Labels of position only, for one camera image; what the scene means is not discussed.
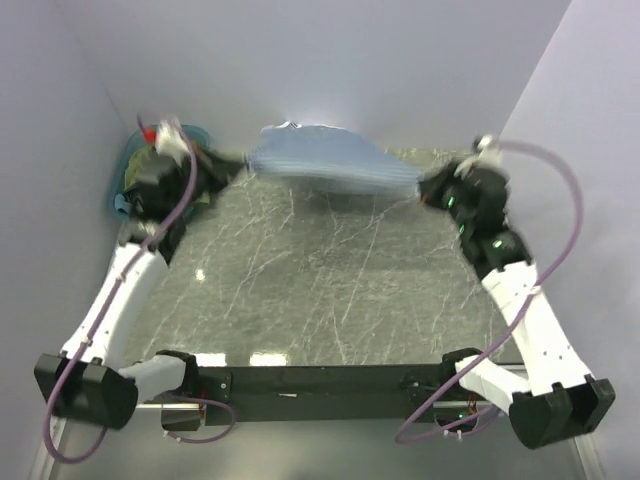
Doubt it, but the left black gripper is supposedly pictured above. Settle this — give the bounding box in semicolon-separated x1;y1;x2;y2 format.
173;146;250;218

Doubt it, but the olive green tank top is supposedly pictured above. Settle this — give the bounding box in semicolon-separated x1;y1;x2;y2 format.
123;146;191;211

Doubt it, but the blue white striped tank top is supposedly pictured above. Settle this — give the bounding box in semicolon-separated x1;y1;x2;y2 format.
247;122;422;198

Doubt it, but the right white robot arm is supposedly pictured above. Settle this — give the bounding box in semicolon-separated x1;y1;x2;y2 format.
414;162;616;450

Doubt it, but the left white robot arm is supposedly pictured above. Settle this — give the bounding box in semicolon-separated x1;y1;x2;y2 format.
34;151;241;430

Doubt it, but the teal plastic laundry basket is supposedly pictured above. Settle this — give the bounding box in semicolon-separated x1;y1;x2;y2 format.
108;125;211;219

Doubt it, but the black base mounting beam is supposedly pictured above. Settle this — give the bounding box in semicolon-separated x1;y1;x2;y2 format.
159;363;501;431

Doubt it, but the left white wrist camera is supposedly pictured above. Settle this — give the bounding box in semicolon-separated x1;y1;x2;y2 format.
137;118;189;161

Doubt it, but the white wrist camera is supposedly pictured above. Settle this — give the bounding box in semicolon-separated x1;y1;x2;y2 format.
472;134;502;168
137;118;189;161

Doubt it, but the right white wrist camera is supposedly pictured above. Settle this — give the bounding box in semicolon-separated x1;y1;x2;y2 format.
472;134;502;168

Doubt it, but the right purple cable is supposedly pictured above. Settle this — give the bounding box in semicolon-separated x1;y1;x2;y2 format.
394;139;586;445

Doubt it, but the purple cable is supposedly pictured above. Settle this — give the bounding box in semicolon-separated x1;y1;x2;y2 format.
44;113;237;464
394;139;586;445

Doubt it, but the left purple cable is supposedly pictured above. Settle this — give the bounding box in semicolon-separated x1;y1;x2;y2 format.
44;113;237;464

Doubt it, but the aluminium extrusion frame rail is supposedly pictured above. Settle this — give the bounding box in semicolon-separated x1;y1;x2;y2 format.
29;389;166;480

